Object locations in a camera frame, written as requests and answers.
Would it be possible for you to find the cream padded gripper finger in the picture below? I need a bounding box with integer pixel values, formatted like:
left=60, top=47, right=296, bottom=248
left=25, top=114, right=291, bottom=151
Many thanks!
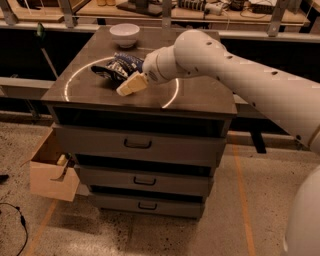
left=116, top=72, right=148, bottom=96

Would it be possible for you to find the blue chip bag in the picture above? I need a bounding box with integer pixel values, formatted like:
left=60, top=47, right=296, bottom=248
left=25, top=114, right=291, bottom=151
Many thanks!
left=91, top=52, right=144, bottom=86

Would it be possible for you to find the green-tipped pole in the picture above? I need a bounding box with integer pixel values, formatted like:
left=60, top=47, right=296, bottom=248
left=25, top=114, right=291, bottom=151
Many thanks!
left=35, top=22, right=58, bottom=78

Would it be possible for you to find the black bottom drawer handle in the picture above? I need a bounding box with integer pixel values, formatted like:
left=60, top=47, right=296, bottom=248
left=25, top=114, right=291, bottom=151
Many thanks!
left=138, top=202, right=157, bottom=211

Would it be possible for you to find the white ceramic bowl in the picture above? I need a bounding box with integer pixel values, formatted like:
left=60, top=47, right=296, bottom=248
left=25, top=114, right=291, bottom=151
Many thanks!
left=109, top=23, right=140, bottom=48

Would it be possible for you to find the open cardboard box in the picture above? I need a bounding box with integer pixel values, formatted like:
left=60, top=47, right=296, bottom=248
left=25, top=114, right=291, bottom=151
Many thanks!
left=27, top=128, right=80, bottom=202

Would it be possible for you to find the black middle drawer handle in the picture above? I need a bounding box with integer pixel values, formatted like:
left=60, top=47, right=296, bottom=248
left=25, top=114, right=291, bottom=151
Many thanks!
left=133, top=176, right=157, bottom=186

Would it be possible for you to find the black drawer handle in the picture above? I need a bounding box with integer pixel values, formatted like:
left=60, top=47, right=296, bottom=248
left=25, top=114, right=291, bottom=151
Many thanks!
left=123, top=139, right=152, bottom=149
left=138, top=202, right=157, bottom=211
left=133, top=176, right=157, bottom=186

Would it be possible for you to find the black top drawer handle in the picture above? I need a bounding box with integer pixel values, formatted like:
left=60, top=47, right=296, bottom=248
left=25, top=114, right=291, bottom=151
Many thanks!
left=123, top=139, right=152, bottom=149

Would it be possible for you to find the grey three-drawer cabinet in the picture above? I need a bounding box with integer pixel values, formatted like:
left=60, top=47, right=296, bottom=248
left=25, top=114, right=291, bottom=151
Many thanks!
left=43, top=27, right=237, bottom=219

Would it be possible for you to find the wooden workbench behind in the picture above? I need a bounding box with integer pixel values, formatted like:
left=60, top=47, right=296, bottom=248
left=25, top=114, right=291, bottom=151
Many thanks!
left=0, top=0, right=312, bottom=36

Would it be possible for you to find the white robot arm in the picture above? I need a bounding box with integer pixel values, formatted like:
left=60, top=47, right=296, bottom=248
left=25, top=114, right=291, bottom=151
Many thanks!
left=117, top=30, right=320, bottom=256

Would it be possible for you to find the black floor cable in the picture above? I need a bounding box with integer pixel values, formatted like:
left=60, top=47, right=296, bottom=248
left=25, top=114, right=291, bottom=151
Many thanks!
left=0, top=202, right=29, bottom=256

